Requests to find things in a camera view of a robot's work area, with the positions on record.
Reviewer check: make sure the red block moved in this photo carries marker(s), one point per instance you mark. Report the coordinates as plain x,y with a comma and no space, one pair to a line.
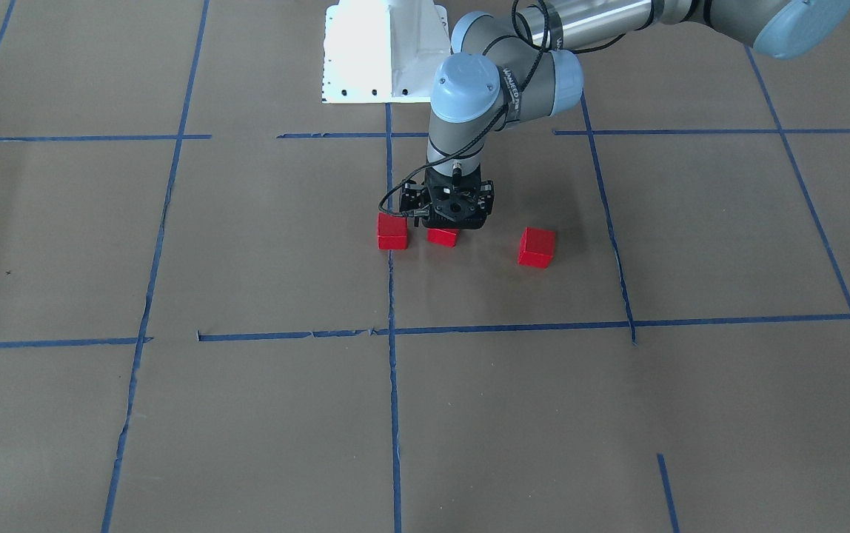
442,236
537,247
392,232

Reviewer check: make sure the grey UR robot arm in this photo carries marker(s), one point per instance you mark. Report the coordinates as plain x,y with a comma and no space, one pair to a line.
505,71

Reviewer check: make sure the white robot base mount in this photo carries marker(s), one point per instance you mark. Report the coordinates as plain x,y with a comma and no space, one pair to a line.
383,51

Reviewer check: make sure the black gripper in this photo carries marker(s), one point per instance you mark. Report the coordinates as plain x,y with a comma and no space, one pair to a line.
414,200

